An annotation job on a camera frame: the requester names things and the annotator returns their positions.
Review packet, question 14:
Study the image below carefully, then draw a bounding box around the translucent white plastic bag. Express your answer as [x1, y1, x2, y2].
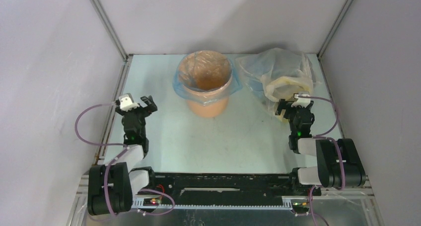
[235, 48, 319, 117]

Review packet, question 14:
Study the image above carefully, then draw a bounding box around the orange plastic trash bin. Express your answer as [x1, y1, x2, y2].
[173, 51, 234, 118]

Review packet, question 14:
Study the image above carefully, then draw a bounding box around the blue plastic trash bag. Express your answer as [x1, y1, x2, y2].
[172, 51, 242, 106]

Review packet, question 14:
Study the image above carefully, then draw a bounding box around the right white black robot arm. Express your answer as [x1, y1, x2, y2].
[275, 97, 367, 195]

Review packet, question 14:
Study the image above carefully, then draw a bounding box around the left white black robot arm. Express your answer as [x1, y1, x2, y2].
[87, 94, 157, 216]

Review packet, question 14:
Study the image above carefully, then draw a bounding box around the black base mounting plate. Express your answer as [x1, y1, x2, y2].
[144, 172, 322, 206]

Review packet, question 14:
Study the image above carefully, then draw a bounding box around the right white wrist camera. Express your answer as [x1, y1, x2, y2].
[291, 91, 311, 108]

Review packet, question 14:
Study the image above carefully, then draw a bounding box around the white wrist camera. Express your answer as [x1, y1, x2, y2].
[118, 93, 140, 112]
[291, 91, 311, 108]

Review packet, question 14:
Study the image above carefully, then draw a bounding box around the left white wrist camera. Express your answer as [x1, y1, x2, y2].
[118, 93, 140, 112]

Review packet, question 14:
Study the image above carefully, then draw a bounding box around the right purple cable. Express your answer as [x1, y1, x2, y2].
[296, 95, 347, 226]

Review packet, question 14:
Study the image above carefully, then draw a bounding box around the left side aluminium rail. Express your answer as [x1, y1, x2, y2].
[92, 55, 134, 166]

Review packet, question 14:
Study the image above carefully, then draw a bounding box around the aluminium frame rail front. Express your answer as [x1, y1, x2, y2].
[76, 174, 376, 212]

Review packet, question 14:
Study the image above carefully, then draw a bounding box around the left aluminium corner post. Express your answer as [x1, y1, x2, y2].
[90, 0, 129, 62]

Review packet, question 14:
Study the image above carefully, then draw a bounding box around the aluminium corner post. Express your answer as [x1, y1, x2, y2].
[90, 0, 129, 62]
[317, 0, 354, 60]

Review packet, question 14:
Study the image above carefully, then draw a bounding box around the right aluminium corner post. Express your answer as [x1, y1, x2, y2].
[317, 0, 354, 60]

